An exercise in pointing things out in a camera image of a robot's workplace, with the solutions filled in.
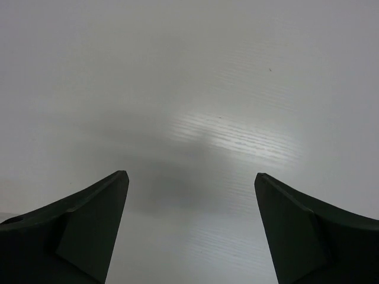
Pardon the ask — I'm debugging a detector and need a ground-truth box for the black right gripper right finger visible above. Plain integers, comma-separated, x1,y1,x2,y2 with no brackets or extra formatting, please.
254,173,378,283

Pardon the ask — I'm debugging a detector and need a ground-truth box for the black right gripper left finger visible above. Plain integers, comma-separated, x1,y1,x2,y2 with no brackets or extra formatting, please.
1,170,129,283

